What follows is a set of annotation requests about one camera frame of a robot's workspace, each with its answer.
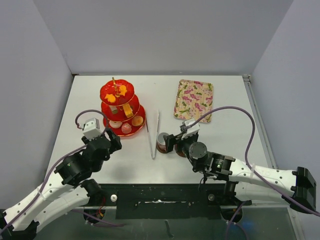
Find chocolate cake slice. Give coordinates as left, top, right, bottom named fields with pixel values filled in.
left=110, top=106, right=118, bottom=115

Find pink handled white cup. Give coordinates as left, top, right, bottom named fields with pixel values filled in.
left=156, top=132, right=168, bottom=149

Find black base frame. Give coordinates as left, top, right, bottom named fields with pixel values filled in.
left=84, top=183, right=242, bottom=220

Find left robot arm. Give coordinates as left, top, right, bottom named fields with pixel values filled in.
left=0, top=130, right=122, bottom=240

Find red three-tier cake stand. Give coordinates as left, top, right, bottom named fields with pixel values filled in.
left=99, top=78, right=146, bottom=137

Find dark wooden coaster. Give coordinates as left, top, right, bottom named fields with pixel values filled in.
left=157, top=148, right=167, bottom=154

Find white frosted donut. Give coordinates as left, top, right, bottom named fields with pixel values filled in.
left=108, top=120, right=123, bottom=129

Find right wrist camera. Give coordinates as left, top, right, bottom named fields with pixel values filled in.
left=180, top=118, right=200, bottom=140

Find yellow layered cake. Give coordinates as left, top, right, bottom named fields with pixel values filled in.
left=122, top=103, right=134, bottom=119

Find orange cookie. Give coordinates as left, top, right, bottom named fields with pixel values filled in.
left=104, top=93, right=117, bottom=104

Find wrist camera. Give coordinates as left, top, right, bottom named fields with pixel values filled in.
left=80, top=117, right=102, bottom=141
left=180, top=118, right=200, bottom=140

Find brown saucer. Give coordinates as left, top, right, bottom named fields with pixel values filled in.
left=174, top=144, right=186, bottom=158

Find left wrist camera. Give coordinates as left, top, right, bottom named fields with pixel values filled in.
left=80, top=117, right=102, bottom=141

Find floral serving tray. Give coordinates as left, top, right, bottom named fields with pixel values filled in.
left=173, top=79, right=214, bottom=120

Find brown bread roll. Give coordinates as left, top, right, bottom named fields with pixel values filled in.
left=131, top=116, right=144, bottom=127

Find orange fish biscuit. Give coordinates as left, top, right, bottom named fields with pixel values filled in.
left=118, top=85, right=128, bottom=96

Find metal tongs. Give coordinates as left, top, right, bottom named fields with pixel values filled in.
left=146, top=109, right=160, bottom=160

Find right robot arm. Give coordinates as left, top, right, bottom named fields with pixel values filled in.
left=164, top=133, right=319, bottom=216

